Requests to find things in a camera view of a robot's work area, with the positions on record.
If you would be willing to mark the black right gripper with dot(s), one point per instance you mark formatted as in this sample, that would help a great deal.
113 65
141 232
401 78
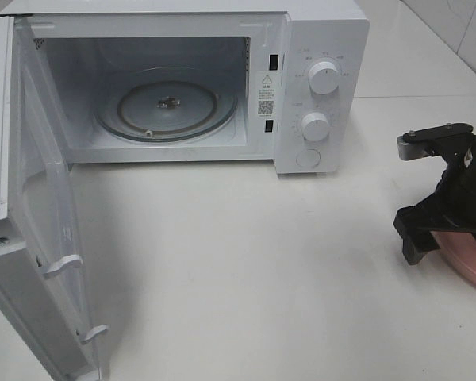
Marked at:
452 206

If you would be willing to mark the round white door button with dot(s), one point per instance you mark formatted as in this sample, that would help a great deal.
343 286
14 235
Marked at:
309 158

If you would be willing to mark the lower white timer knob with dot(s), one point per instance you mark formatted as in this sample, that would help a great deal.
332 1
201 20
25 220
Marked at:
315 127

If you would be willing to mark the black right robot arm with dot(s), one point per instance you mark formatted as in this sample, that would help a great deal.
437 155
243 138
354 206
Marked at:
452 205

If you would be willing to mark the white microwave oven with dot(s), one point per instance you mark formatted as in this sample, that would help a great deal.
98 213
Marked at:
90 40

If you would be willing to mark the pink round plate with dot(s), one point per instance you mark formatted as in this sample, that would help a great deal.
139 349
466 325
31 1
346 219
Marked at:
459 250

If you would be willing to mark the white microwave door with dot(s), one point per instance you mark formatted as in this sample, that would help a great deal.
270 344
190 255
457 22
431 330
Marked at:
43 292

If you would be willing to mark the white warning label sticker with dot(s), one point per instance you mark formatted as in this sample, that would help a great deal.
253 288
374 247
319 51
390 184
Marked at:
267 89

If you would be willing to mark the upper white power knob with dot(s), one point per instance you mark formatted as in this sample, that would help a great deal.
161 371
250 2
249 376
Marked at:
323 77

